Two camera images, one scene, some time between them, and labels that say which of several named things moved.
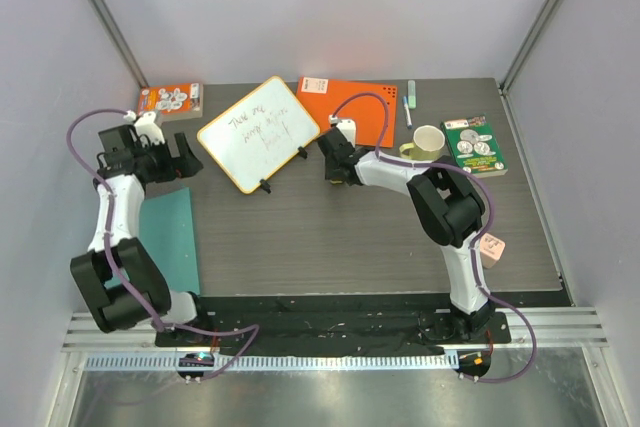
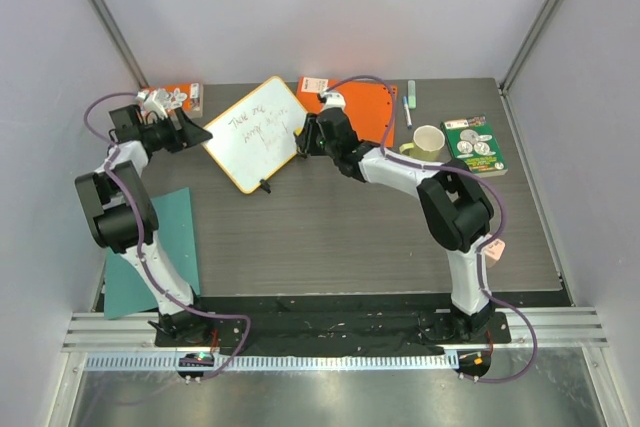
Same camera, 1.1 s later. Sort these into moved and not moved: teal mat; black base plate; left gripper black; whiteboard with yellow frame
Moved: left gripper black
Not moved: teal mat; black base plate; whiteboard with yellow frame
